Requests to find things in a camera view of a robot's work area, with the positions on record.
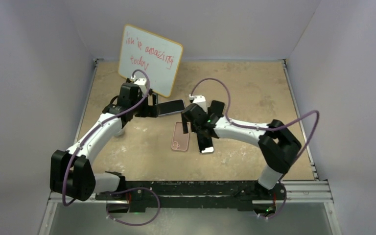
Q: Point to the pink phone case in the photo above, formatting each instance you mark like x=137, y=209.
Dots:
x=180, y=140

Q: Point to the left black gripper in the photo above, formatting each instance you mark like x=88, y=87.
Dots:
x=149, y=111

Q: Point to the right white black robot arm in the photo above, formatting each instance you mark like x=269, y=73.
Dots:
x=278, y=145

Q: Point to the black smartphone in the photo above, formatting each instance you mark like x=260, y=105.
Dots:
x=205, y=144

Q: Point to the phone in clear case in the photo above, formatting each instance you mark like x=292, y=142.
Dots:
x=171, y=107

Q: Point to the white whiteboard with yellow frame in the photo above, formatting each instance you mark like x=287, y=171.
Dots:
x=157, y=56

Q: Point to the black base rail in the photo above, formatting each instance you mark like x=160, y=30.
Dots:
x=244, y=196

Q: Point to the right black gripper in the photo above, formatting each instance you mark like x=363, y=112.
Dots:
x=185, y=126

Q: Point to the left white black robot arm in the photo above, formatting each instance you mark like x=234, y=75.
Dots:
x=71, y=172

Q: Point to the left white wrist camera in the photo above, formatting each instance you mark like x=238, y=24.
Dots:
x=143, y=83

